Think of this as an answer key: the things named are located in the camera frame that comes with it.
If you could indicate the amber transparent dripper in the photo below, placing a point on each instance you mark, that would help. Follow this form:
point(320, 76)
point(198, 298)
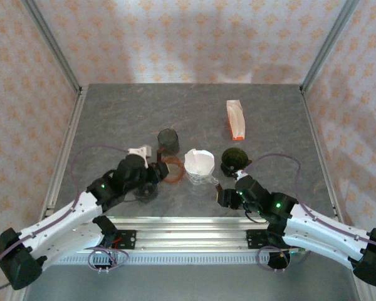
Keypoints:
point(173, 181)

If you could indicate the clear transparent dripper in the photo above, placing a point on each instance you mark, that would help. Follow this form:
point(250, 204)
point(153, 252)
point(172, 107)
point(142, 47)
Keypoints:
point(199, 182)

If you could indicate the white paper coffee filter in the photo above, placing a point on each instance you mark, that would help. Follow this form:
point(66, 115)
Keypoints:
point(199, 163)

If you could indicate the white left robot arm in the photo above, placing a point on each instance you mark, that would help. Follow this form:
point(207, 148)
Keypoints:
point(56, 222)

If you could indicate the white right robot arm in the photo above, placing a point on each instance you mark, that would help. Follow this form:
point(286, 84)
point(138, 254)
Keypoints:
point(326, 235)

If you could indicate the orange coffee filter box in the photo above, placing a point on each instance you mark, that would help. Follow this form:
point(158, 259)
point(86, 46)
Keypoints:
point(238, 138)

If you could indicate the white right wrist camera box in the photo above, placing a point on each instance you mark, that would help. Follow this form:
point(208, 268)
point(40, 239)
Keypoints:
point(238, 174)

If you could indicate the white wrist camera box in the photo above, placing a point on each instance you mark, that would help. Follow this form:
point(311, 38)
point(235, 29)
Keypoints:
point(138, 152)
point(238, 174)

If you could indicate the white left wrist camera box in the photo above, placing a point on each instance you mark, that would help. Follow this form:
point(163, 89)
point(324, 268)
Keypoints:
point(138, 152)

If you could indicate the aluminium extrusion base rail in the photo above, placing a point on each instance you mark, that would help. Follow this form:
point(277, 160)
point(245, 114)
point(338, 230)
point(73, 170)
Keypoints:
point(191, 233)

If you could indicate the aluminium table side rail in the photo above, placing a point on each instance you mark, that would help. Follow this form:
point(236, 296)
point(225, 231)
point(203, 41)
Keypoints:
point(64, 147)
point(319, 147)

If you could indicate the aluminium frame corner post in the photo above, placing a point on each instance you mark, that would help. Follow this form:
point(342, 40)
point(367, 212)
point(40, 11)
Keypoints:
point(53, 47)
point(329, 47)

